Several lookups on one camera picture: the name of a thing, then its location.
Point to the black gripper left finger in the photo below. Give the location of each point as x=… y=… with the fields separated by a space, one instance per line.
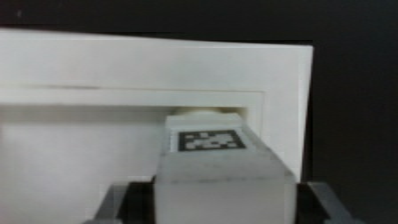
x=127 y=206

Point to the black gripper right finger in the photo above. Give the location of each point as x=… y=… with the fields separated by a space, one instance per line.
x=320 y=208

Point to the white table leg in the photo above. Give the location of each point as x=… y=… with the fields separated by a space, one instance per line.
x=223 y=183

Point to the white square tabletop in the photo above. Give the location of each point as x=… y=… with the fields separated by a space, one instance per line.
x=80 y=140

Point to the white L-shaped obstacle fence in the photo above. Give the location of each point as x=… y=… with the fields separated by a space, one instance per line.
x=79 y=69

